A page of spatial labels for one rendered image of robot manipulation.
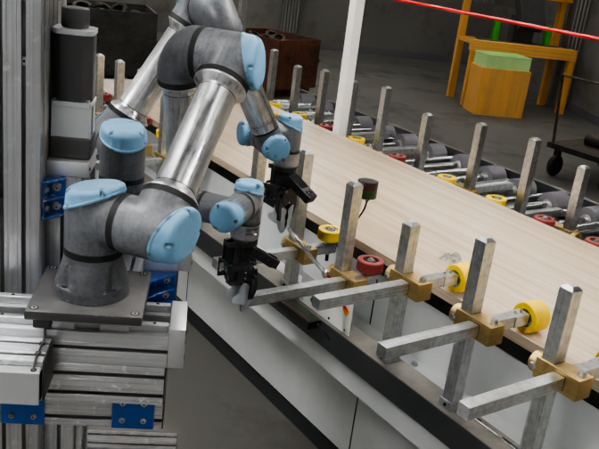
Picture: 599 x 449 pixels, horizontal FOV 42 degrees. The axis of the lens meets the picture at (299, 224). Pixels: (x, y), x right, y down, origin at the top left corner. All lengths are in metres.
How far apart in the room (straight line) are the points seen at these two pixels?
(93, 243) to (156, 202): 0.15
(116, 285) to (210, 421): 1.57
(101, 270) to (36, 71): 0.42
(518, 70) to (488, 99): 0.50
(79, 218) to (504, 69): 8.80
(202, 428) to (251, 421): 0.20
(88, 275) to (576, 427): 1.22
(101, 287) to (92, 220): 0.14
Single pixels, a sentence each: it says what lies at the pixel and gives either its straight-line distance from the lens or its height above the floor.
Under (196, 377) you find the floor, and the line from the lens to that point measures 3.39.
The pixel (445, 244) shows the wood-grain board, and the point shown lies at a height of 0.90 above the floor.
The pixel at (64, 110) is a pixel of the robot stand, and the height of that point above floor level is 1.36.
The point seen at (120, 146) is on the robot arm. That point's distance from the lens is 2.02.
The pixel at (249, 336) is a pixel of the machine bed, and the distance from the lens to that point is 3.27.
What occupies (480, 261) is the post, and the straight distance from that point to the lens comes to 1.90.
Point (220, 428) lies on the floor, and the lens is 3.09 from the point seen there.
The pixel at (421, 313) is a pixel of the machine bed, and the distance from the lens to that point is 2.40.
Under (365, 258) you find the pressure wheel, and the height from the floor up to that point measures 0.90.
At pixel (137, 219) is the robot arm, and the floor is 1.23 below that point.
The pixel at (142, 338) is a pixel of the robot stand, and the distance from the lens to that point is 1.64.
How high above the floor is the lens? 1.76
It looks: 20 degrees down
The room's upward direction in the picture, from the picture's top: 7 degrees clockwise
